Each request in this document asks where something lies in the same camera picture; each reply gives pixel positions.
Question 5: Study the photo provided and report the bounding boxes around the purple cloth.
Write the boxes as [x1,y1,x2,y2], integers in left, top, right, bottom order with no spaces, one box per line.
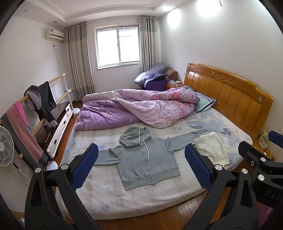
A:
[144,74,168,91]

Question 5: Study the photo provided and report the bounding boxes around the white air conditioner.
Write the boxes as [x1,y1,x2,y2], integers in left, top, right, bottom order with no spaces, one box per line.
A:
[45,28,64,41]

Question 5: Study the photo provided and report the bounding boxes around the blue bedding pile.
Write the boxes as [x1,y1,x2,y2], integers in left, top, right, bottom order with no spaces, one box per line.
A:
[134,63,171,90]

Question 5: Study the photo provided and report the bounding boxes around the wooden nightstand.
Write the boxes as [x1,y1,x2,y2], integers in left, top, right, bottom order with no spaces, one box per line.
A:
[166,80,185,90]
[252,129,277,162]

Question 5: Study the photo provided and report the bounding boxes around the white framed window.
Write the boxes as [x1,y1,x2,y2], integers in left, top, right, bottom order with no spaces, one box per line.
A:
[95,25,142,69]

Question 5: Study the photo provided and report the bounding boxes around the grey zip hoodie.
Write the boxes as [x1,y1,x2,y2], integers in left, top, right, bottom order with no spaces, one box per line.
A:
[94,124,213,191]

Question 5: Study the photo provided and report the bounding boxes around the purple floral quilt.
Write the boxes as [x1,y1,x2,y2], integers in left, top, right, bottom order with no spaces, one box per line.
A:
[75,87,200,131]

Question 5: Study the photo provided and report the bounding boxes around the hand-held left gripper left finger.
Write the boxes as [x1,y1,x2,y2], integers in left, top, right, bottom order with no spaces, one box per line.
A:
[25,143,99,230]

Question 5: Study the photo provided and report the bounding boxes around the black white low cabinet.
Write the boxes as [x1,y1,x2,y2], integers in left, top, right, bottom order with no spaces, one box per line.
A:
[35,100,74,159]

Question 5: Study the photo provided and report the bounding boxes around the grey striped curtain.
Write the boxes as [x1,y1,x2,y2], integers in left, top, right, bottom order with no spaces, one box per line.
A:
[139,16,163,74]
[65,22,96,101]

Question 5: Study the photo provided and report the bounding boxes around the brown striped towel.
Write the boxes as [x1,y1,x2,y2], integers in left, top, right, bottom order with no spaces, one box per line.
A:
[1,106,48,171]

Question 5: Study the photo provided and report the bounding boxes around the wooden double bar rack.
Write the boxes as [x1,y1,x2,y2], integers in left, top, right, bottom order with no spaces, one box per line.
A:
[0,73,81,160]

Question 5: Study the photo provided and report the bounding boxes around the white power cord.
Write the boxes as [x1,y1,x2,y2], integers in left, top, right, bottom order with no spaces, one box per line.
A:
[53,44,62,65]

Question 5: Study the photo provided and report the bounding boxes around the dark hanging jacket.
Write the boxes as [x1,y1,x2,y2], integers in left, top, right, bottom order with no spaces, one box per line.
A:
[24,81,58,128]

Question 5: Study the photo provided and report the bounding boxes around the cream white pants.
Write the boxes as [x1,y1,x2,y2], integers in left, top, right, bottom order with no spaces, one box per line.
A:
[193,131,230,166]

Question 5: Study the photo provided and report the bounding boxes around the yellow box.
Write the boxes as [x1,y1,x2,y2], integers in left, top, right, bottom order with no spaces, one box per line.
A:
[257,130,269,148]

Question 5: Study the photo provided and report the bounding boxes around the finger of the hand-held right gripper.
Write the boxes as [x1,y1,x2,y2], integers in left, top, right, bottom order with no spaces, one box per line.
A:
[268,130,283,145]
[238,140,283,177]

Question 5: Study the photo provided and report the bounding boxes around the white standing fan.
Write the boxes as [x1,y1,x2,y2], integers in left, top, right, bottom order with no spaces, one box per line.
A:
[0,126,15,167]

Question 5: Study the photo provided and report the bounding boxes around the brown armchair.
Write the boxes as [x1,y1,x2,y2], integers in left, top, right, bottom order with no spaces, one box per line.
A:
[166,68,178,81]

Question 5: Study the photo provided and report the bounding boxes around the pink towel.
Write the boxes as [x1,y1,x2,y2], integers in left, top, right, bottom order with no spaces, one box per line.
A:
[14,100,31,133]

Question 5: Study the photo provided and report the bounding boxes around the wooden bed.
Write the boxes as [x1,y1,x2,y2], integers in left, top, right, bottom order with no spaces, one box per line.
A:
[51,63,275,220]

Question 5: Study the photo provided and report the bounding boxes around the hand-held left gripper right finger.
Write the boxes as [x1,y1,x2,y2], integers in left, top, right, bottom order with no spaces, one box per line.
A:
[184,144,259,230]

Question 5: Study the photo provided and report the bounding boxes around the teal striped pillow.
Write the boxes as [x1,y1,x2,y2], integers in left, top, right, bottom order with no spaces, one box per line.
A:
[195,91,216,114]

